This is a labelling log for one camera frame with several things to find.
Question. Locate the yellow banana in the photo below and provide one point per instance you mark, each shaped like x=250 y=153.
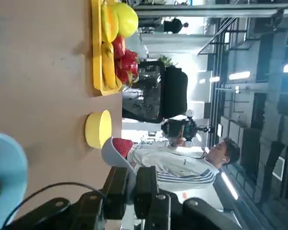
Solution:
x=108 y=69

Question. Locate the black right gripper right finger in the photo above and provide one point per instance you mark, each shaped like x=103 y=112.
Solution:
x=146 y=191

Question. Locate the red dragon fruit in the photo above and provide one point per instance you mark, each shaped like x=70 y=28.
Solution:
x=127 y=67

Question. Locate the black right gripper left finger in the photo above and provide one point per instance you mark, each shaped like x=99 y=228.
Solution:
x=116 y=191

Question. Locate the person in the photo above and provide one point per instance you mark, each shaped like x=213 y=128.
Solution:
x=177 y=165
x=175 y=129
x=174 y=26

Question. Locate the yellow bowl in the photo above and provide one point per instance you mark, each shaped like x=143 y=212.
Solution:
x=96 y=129

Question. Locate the light blue plastic spoon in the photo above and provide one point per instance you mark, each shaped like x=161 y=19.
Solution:
x=110 y=155

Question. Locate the light blue bowl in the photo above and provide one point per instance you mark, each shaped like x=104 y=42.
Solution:
x=12 y=163

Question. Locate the yellow-green starfruit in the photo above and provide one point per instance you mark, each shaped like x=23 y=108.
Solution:
x=109 y=22

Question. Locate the red apple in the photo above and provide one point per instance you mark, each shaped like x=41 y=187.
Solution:
x=119 y=46

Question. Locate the black office chair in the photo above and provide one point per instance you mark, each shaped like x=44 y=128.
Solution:
x=175 y=91

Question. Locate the yellow tray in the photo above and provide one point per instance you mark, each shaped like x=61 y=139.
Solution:
x=96 y=48

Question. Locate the round green fruit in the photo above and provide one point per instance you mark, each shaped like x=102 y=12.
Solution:
x=127 y=19

